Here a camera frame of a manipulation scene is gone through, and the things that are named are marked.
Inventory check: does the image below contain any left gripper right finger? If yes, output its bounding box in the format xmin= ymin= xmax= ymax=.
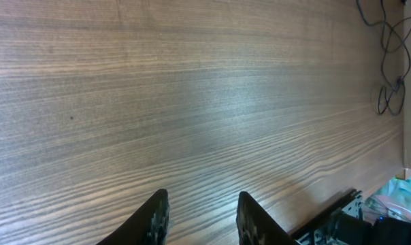
xmin=236 ymin=191 xmax=299 ymax=245

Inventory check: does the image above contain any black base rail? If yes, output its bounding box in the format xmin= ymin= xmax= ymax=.
xmin=290 ymin=189 xmax=364 ymax=245

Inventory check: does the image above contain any teal plastic bag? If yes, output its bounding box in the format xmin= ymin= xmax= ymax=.
xmin=365 ymin=176 xmax=411 ymax=223

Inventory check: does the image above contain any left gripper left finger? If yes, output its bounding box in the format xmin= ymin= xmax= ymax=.
xmin=97 ymin=189 xmax=170 ymax=245

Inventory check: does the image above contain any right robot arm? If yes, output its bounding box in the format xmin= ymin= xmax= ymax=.
xmin=328 ymin=212 xmax=411 ymax=245

